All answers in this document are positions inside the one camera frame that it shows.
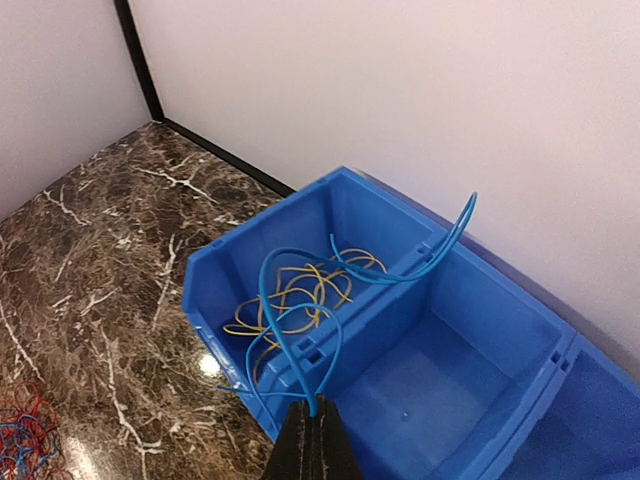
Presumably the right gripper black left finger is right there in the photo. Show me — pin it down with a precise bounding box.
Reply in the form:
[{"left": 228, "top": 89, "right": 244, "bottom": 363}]
[{"left": 263, "top": 401, "right": 313, "bottom": 480}]

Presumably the black left corner post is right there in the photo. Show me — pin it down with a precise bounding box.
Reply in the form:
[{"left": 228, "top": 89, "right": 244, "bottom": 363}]
[{"left": 113, "top": 0, "right": 165, "bottom": 122}]

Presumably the middle blue storage bin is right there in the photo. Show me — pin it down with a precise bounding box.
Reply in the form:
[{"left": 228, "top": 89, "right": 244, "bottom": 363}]
[{"left": 291, "top": 246, "right": 575, "bottom": 479}]

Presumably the blue storage bin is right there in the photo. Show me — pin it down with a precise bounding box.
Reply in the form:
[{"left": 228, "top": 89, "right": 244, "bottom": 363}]
[
  {"left": 291, "top": 246, "right": 575, "bottom": 479},
  {"left": 480, "top": 335, "right": 639, "bottom": 479},
  {"left": 183, "top": 169, "right": 446, "bottom": 449}
]

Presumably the left blue storage bin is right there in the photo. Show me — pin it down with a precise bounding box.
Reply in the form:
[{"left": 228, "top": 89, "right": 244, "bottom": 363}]
[{"left": 183, "top": 169, "right": 446, "bottom": 449}]

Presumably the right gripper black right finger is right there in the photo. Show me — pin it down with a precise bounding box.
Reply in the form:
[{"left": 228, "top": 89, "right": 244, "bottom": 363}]
[{"left": 312, "top": 395, "right": 363, "bottom": 479}]

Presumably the right blue storage bin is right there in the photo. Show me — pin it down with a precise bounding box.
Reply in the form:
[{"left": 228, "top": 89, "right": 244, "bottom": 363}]
[{"left": 480, "top": 335, "right": 639, "bottom": 479}]

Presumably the red blue cable pile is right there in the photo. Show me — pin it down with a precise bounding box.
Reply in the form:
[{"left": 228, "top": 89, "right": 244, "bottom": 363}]
[{"left": 0, "top": 382, "right": 64, "bottom": 480}]

